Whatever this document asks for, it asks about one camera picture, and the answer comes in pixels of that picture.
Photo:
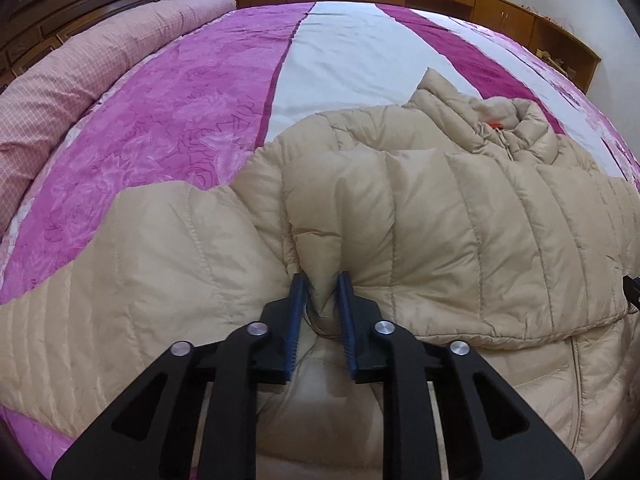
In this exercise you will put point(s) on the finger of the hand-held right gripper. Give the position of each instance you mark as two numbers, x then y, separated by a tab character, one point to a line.
634	294

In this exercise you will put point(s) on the pink and white floral bedspread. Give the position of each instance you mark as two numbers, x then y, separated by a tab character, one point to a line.
175	125

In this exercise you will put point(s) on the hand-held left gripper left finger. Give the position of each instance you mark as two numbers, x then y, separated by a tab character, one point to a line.
298	305

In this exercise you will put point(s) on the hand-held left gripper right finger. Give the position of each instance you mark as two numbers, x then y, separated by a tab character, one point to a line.
346	310

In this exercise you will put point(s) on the beige quilted down jacket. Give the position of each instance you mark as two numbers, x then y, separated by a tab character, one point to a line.
425	220

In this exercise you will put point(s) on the small yellow shelf ornaments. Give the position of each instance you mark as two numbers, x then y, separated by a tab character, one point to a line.
554	60

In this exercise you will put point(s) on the rolled pink checked quilt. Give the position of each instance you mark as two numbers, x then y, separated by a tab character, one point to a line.
75	75

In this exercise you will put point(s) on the dark wooden headboard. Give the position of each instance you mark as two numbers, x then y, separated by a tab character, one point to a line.
50	20

